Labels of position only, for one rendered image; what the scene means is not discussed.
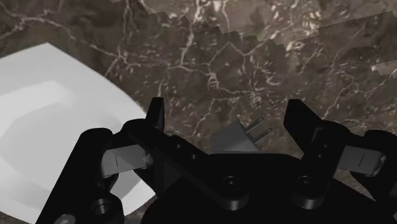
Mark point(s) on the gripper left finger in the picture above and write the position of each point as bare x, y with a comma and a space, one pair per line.
145, 145

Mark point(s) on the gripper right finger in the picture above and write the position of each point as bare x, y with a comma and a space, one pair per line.
322, 149

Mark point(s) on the grey plug adapter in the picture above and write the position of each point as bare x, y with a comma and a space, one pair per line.
235, 139

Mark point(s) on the white square plate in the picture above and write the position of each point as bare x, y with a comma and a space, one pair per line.
46, 124

